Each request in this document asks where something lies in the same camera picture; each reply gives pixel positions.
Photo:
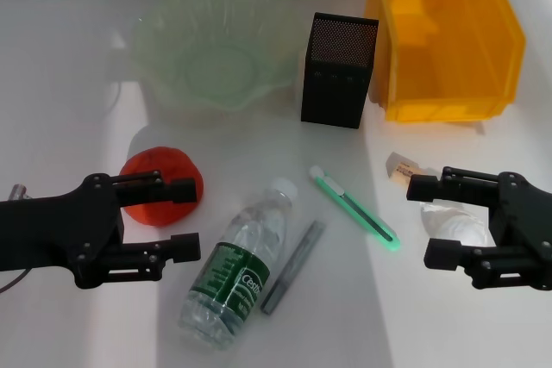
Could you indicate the yellow plastic bin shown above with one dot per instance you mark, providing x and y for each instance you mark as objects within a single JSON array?
[{"x": 457, "y": 40}]

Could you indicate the green utility knife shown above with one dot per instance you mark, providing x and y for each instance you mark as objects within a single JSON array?
[{"x": 358, "y": 210}]

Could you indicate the green wavy glass fruit plate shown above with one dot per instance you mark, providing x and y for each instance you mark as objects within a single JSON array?
[{"x": 215, "y": 62}]

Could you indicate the white paper ball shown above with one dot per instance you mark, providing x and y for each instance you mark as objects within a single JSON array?
[{"x": 457, "y": 226}]

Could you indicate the red-orange toy orange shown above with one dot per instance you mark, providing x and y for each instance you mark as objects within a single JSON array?
[{"x": 164, "y": 213}]

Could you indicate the clear green-label water bottle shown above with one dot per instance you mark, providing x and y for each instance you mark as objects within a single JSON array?
[{"x": 233, "y": 264}]

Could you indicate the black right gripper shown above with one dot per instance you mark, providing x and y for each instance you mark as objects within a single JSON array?
[{"x": 526, "y": 230}]

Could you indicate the black mesh pen holder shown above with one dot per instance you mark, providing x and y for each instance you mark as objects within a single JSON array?
[{"x": 336, "y": 83}]

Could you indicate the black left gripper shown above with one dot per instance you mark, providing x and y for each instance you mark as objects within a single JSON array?
[{"x": 52, "y": 230}]

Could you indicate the grey marker pen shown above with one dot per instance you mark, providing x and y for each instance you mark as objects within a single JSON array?
[{"x": 293, "y": 264}]

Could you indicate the beige eraser with sleeve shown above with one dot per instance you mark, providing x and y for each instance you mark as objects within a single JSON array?
[{"x": 399, "y": 167}]

